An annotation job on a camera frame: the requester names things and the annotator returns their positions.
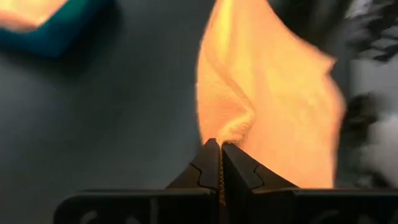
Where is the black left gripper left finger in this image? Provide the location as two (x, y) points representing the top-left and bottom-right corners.
(166, 139), (222, 190)

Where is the orange-yellow ribbed microfiber towel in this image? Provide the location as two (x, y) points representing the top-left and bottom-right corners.
(0, 0), (68, 32)

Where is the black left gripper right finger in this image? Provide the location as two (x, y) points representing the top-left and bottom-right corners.
(221, 142), (299, 191)

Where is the blue plastic bin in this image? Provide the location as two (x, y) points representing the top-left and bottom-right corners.
(0, 0), (109, 58)

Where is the orange fluffy microfiber towel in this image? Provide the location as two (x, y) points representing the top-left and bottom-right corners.
(195, 0), (346, 189)

